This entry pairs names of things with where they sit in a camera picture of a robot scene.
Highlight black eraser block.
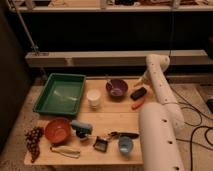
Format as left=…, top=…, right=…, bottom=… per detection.
left=130, top=87, right=147, bottom=100

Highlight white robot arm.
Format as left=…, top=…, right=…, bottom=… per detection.
left=138, top=54, right=184, bottom=171

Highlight purple bowl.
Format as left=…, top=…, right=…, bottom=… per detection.
left=106, top=79, right=128, bottom=98

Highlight red bowl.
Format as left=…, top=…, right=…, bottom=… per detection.
left=44, top=118, right=71, bottom=144

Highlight white cup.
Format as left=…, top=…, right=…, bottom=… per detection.
left=86, top=89, right=101, bottom=108

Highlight orange carrot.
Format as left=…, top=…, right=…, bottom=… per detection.
left=131, top=98, right=145, bottom=110

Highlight wooden table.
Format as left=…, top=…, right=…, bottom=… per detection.
left=23, top=78, right=158, bottom=167

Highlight green plastic tray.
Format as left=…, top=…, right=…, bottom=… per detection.
left=33, top=73, right=86, bottom=118

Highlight teal scrub brush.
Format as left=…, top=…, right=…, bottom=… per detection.
left=71, top=120, right=93, bottom=139

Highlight blue cup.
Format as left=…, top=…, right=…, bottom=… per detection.
left=118, top=136, right=133, bottom=155

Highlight metal diagonal pole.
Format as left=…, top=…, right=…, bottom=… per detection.
left=9, top=0, right=48, bottom=81

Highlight dark grape bunch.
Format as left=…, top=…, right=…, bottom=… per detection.
left=25, top=127, right=44, bottom=163

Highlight black handled tool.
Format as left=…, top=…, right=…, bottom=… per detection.
left=107, top=131, right=139, bottom=140

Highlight white shelf rail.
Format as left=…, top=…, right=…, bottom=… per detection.
left=25, top=50, right=213, bottom=67

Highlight black floor cables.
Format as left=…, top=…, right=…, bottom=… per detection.
left=169, top=84, right=213, bottom=171

